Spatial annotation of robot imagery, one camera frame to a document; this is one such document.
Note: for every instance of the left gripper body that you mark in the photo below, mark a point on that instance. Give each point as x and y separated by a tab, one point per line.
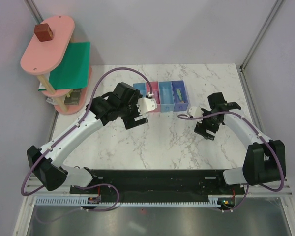
129	116

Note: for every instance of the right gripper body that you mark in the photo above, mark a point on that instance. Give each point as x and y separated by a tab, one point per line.
209	123

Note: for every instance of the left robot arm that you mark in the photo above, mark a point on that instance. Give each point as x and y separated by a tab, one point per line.
46	162

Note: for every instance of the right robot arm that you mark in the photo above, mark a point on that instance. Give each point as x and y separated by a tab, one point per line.
265	158

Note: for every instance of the light blue bin leftmost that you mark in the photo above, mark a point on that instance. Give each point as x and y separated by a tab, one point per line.
141	87

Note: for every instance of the light blue bin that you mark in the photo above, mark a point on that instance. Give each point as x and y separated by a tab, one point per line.
141	87
166	96

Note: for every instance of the purple plastic bin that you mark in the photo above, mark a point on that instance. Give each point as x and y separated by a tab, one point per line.
180	106

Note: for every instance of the pink plastic bin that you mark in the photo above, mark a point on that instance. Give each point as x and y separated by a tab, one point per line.
156	96

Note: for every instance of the black Canon setup booklet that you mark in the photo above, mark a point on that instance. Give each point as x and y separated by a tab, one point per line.
74	97

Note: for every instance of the green folder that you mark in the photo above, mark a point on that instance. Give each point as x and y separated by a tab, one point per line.
73	71

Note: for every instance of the pink wooden shelf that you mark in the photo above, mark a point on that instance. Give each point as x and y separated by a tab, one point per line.
40	58

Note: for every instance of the brown wooden block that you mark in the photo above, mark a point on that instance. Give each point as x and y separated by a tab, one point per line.
43	32

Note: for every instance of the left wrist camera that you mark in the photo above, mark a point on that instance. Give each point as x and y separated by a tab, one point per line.
146	105

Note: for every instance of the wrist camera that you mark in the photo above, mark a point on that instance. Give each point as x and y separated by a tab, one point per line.
146	105
195	113

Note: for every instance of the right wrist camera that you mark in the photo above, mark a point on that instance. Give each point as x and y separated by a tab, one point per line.
195	113

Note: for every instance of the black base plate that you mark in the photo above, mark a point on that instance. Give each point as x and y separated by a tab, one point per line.
109	184

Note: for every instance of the white cable duct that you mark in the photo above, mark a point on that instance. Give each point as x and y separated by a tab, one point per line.
84	201

